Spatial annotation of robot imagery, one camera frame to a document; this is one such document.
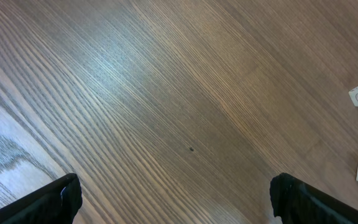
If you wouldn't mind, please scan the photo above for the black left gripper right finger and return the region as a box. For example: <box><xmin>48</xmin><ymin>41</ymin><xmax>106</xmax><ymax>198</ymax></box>
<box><xmin>270</xmin><ymin>173</ymin><xmax>358</xmax><ymax>224</ymax></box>

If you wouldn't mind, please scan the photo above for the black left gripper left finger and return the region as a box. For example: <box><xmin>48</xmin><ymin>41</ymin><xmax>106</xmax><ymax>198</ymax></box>
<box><xmin>0</xmin><ymin>173</ymin><xmax>83</xmax><ymax>224</ymax></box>

